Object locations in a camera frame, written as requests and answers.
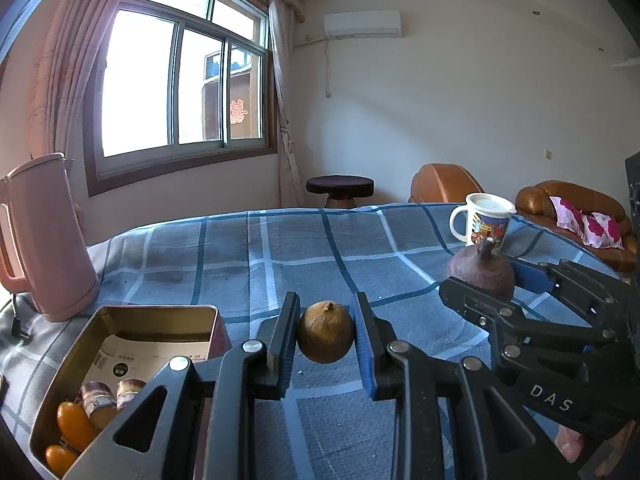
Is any brown leather sofa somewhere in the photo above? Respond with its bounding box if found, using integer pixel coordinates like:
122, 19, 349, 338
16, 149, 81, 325
515, 180, 638, 273

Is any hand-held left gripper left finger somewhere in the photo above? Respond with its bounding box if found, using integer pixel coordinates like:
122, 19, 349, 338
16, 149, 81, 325
65, 291, 302, 480

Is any air conditioner pipe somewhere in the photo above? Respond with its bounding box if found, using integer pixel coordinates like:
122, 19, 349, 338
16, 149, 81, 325
322, 37, 333, 100

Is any brown round fruit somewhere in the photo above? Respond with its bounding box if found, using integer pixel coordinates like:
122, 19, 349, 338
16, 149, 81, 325
296, 301, 355, 364

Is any pink metal tin box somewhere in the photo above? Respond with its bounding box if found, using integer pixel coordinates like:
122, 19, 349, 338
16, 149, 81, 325
29, 304, 232, 480

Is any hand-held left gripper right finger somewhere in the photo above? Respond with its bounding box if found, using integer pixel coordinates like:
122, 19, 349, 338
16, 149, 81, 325
350, 291, 566, 480

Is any sliding glass window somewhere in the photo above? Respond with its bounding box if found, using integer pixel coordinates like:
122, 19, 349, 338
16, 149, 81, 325
82, 0, 278, 198

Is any white printed mug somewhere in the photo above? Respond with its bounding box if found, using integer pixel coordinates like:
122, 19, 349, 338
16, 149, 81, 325
449, 193, 516, 256

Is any person's right hand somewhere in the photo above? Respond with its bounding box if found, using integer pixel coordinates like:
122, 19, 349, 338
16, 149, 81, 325
556, 427, 587, 465

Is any brown leather armchair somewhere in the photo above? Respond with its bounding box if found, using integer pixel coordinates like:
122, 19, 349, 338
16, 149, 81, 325
409, 163, 486, 204

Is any black kettle cord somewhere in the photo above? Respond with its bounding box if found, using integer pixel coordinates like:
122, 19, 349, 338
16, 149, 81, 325
10, 292, 33, 343

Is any dark round stool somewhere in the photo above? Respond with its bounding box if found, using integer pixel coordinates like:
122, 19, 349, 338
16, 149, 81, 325
306, 175, 376, 208

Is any wide pink curtain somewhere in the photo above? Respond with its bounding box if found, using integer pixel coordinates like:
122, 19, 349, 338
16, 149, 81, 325
27, 0, 146, 161

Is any white air conditioner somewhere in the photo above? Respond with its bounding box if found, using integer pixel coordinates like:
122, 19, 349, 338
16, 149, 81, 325
323, 10, 402, 38

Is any pink electric kettle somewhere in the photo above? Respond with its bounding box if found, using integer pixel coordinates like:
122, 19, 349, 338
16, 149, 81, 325
0, 152, 101, 323

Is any blue plaid tablecloth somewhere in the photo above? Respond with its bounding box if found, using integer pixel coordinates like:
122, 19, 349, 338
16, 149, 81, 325
0, 202, 631, 480

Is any narrow pink curtain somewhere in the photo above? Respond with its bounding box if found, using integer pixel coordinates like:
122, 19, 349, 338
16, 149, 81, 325
267, 0, 307, 207

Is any pink floral pillow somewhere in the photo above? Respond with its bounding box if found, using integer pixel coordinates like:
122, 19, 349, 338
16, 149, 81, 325
549, 196, 633, 251

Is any orange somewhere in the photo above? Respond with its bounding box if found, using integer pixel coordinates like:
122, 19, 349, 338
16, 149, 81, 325
45, 444, 78, 478
56, 401, 98, 451

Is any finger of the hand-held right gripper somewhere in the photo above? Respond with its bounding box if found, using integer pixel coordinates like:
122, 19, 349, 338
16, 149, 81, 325
439, 277, 631, 356
507, 257, 633, 331

